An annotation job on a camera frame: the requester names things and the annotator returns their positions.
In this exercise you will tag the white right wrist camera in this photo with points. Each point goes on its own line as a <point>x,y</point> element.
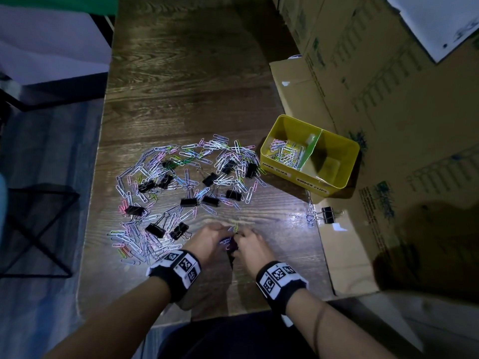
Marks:
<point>287,320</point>

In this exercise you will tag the white paper sheet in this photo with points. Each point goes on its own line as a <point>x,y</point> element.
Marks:
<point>438,22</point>

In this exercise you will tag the person's left hand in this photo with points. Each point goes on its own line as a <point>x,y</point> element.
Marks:
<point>207,243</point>

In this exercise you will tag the person's right forearm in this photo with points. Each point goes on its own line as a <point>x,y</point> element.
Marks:
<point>336,332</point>

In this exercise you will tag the green cloth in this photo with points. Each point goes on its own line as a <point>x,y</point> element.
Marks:
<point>56,3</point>

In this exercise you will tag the white furniture with black base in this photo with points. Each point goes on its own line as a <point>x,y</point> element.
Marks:
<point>48,48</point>

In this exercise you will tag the green divider card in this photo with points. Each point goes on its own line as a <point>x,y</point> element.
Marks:
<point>310,151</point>

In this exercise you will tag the person's right hand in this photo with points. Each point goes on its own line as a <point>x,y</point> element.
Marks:
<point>254,254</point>

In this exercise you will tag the black right wristband with markers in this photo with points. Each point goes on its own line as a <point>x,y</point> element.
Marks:
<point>280,286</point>

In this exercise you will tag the single black binder clip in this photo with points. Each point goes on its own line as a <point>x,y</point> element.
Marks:
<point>328,215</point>

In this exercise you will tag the black metal stool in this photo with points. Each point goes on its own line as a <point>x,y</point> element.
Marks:
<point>37,194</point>

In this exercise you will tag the person's black clothing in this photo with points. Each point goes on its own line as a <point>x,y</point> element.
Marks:
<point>235,340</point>

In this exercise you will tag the black left wristband with markers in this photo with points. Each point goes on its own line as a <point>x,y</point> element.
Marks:
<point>174,274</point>

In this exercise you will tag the person's left forearm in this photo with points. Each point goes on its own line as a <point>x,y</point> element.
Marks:
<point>112,325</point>

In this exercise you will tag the large printed cardboard box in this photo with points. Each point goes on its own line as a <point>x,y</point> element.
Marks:
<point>404,108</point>

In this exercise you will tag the black wristband with markers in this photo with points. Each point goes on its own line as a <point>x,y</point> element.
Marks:
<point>280,286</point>
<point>174,274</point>

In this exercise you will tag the group of black binder clips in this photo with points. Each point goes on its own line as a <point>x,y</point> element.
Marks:
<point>189,202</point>

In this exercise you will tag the yellow divided bin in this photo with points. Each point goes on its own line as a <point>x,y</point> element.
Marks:
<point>288,125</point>

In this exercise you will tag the light blue object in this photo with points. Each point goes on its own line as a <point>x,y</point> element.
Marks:
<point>3,209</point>

